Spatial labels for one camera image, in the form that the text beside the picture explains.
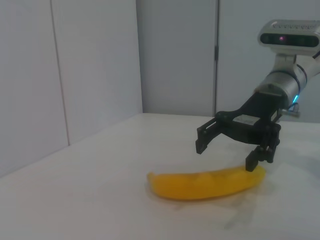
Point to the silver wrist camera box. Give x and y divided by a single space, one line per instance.
287 37

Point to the yellow banana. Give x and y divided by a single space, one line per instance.
195 186

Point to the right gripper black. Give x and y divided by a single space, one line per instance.
257 117

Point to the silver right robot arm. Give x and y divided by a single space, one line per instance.
282 82

